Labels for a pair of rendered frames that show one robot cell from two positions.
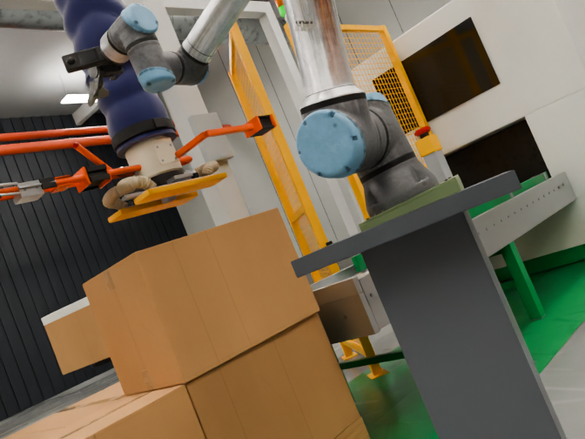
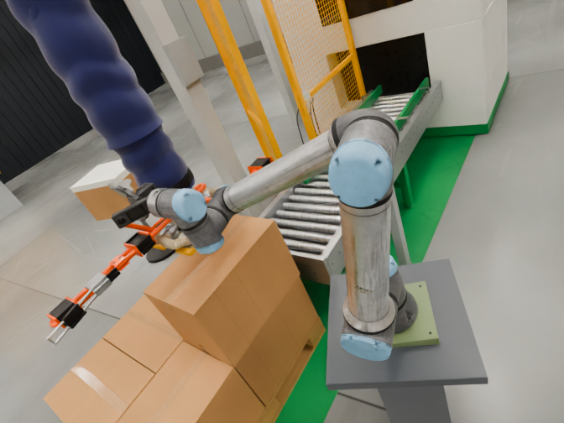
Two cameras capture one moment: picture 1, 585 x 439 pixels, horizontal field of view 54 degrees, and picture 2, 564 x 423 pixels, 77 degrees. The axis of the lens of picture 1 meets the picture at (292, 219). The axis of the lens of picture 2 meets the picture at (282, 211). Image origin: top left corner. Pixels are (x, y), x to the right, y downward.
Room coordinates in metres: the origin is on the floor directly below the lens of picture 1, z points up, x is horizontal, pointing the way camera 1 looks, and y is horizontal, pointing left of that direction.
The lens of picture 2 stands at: (0.56, -0.11, 1.90)
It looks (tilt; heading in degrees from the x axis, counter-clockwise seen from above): 32 degrees down; 4
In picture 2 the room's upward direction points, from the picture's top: 24 degrees counter-clockwise
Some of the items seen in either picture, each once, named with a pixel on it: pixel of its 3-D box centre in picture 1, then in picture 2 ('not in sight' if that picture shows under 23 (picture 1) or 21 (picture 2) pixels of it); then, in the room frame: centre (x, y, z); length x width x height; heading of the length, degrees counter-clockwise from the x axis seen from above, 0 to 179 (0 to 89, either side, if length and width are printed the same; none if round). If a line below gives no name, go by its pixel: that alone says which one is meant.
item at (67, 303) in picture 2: not in sight; (65, 311); (1.55, 0.79, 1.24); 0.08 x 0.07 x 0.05; 137
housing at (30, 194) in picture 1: (27, 192); (98, 284); (1.65, 0.69, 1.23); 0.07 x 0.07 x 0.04; 47
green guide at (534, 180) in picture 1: (504, 199); (403, 122); (3.16, -1.13, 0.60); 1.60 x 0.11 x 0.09; 136
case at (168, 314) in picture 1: (205, 297); (227, 282); (1.97, 0.38, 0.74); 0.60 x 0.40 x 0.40; 135
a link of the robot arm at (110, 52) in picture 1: (117, 44); (163, 201); (1.53, 0.26, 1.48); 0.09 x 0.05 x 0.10; 137
